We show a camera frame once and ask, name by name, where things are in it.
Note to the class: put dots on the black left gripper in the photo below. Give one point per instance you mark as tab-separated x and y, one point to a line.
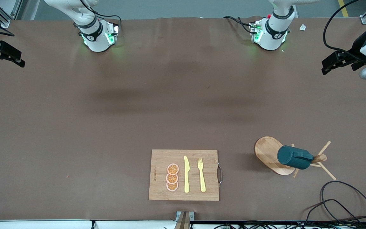
356	51

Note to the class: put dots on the teal ceramic mug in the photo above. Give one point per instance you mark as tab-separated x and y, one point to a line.
292	157

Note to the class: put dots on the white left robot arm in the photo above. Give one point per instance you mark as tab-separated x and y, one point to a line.
272	35

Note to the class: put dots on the wooden mug rack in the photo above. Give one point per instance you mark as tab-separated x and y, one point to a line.
267	152

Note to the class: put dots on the small white paper scrap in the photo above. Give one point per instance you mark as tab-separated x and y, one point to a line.
302	27

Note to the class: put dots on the brown table cover mat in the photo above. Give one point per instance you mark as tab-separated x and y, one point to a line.
75	127

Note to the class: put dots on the yellow plastic fork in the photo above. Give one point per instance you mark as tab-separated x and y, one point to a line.
202	181

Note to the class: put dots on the yellow plastic knife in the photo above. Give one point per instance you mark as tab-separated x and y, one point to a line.
186	178

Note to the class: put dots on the orange slice toy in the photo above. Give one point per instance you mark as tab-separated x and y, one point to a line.
172	186
172	169
172	178

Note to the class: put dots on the wooden cutting board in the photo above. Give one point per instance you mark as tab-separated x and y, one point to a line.
160	190

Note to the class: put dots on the metal table edge bracket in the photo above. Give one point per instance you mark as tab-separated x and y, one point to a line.
184	219

